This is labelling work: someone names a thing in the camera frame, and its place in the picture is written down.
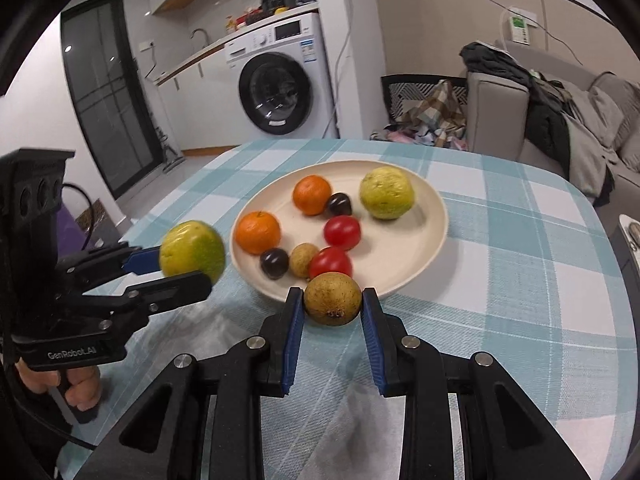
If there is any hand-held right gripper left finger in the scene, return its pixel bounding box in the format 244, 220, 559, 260
75, 287, 306, 480

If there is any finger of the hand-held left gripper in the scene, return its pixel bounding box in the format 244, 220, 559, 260
55, 241, 166, 288
62, 270, 213, 331

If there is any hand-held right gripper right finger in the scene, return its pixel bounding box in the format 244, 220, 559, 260
361, 287, 593, 480

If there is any green yellow orange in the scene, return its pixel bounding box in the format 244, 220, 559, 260
159, 220, 227, 285

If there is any brown longan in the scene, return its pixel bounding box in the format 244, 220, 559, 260
303, 271, 363, 327
289, 242, 321, 279

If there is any dark purple plum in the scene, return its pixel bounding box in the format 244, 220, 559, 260
326, 192, 353, 217
259, 248, 290, 281

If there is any red tomato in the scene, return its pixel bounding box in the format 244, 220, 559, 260
307, 246, 354, 281
323, 215, 362, 251

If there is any cream round plate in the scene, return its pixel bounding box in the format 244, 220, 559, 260
229, 160, 449, 305

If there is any yellow bumpy guava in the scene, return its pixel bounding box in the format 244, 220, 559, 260
359, 166, 415, 221

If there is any person's left hand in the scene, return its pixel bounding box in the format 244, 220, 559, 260
15, 360, 102, 411

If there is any purple bag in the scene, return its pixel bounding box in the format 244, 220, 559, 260
55, 207, 86, 261

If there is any patterned cardboard box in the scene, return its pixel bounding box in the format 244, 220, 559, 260
75, 199, 118, 246

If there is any orange tangerine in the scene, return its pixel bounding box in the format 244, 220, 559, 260
292, 175, 333, 216
235, 211, 282, 255

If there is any floor mop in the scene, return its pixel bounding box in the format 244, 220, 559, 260
157, 127, 186, 173

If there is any dark glass door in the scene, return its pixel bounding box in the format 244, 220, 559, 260
60, 0, 166, 201

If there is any teal white checkered tablecloth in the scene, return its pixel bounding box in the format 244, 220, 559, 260
50, 137, 628, 480

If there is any white counter cabinet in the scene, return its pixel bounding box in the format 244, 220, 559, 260
152, 42, 241, 161

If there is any pile of colourful clothes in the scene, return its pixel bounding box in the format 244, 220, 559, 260
370, 125, 468, 152

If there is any white washing machine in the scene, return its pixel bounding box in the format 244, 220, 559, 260
223, 10, 341, 140

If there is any plaid patterned cloth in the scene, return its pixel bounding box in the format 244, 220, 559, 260
395, 79, 471, 148

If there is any black chair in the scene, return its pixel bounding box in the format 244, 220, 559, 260
381, 75, 471, 126

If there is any grey sofa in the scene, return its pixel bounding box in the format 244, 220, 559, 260
465, 67, 640, 201

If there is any white side table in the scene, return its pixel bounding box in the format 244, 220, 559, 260
617, 214, 640, 266

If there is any dark jacket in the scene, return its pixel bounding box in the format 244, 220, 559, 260
460, 41, 573, 176

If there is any grey blanket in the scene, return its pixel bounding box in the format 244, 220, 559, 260
565, 85, 626, 198

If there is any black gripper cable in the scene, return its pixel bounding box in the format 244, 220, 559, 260
62, 185, 98, 248

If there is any grey hanging cable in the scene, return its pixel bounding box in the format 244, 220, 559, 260
334, 35, 351, 138

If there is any white green wall device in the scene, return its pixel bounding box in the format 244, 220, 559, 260
507, 7, 533, 46

